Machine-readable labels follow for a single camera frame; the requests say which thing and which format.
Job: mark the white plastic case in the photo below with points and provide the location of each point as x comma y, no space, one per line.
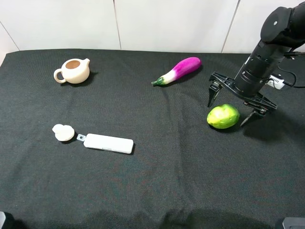
107,143

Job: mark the black table cloth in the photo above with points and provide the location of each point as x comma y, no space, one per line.
181,174

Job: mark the green lime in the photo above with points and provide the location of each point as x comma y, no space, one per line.
223,116

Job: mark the cream ceramic teapot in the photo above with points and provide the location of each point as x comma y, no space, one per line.
73,71

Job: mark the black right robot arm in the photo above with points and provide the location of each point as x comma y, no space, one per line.
282,32

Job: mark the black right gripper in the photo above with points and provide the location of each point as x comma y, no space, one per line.
250,79

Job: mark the white round duck toy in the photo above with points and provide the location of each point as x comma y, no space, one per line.
63,133

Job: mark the white power strip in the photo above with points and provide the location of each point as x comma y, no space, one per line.
276,82

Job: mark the purple toy eggplant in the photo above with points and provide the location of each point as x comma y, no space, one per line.
181,69

